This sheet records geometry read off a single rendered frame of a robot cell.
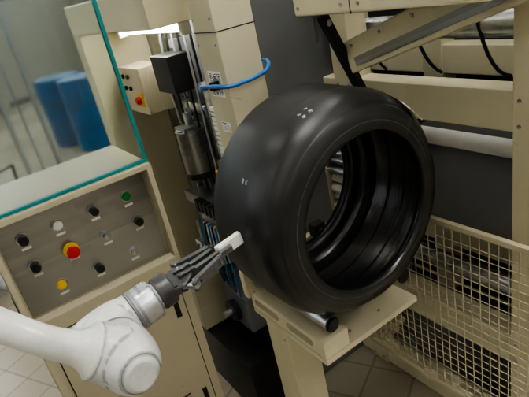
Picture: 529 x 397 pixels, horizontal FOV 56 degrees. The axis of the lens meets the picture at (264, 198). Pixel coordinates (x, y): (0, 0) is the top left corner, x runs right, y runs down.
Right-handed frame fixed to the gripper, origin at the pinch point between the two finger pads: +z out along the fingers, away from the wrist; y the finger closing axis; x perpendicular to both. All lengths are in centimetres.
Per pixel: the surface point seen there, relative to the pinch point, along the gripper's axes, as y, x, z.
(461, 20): -18, -26, 69
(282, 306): 12.7, 37.8, 12.0
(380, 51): 8, -19, 68
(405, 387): 24, 132, 57
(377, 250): 2, 34, 43
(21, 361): 195, 111, -78
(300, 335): 3.3, 41.7, 9.5
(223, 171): 10.1, -12.0, 10.2
